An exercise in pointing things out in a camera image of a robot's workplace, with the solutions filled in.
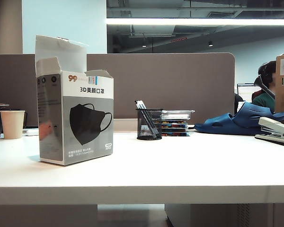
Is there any colourful printed box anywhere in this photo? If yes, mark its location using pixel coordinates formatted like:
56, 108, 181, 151
161, 119, 189, 129
161, 128, 189, 137

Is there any clear plastic case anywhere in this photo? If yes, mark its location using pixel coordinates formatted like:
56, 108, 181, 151
161, 109, 195, 120

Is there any computer monitor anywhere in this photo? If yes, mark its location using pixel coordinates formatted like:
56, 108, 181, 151
236, 83, 261, 103

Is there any white grey mask box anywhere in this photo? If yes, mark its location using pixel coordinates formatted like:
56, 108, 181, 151
35, 35, 114, 166

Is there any person in green top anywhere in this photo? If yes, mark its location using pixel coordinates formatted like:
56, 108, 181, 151
251, 60, 277, 113

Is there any ceiling light strip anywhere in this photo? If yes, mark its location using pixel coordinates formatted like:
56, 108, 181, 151
106, 18, 284, 26

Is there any black mesh pen holder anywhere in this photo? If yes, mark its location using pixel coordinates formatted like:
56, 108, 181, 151
135, 108, 163, 140

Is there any white grey stapler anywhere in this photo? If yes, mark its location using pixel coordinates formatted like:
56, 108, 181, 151
254, 116, 284, 149

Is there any beige paper cup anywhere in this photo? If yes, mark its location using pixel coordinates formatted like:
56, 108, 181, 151
0, 110, 26, 140

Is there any black chair back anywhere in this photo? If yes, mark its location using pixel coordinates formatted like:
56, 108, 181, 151
234, 93, 242, 115

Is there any black white pen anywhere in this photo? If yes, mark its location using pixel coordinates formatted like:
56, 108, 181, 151
134, 100, 157, 138
138, 100, 160, 138

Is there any blue foam slipper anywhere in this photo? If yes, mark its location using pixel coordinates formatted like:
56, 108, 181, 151
194, 113, 263, 136
234, 101, 284, 130

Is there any brown desk partition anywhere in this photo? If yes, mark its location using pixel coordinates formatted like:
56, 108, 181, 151
0, 52, 236, 127

